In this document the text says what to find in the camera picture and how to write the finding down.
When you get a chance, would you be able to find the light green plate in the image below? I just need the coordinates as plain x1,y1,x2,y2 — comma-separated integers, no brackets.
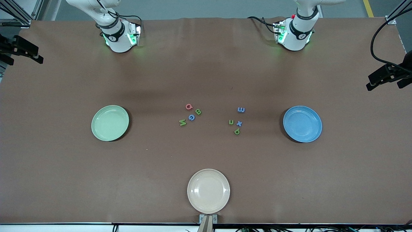
91,105,130,142

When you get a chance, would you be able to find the beige plate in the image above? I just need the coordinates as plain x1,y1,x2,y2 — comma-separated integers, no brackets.
187,169,231,214

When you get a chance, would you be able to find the aluminium camera mount beam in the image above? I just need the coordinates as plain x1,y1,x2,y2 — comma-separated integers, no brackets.
197,215,214,232

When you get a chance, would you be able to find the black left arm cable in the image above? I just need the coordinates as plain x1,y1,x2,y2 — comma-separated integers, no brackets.
370,0,412,66

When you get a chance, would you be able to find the black arm base cable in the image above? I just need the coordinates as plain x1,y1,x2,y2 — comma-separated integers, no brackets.
247,16,277,34
95,0,144,33

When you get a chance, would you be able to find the blue plate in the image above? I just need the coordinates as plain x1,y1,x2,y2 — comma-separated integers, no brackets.
283,106,323,143

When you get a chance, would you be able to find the aluminium frame strut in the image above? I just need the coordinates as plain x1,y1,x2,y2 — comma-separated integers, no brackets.
386,0,412,25
0,0,44,28

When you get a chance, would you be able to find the brown table cover sheet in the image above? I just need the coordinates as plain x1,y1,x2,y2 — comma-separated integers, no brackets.
0,17,412,224

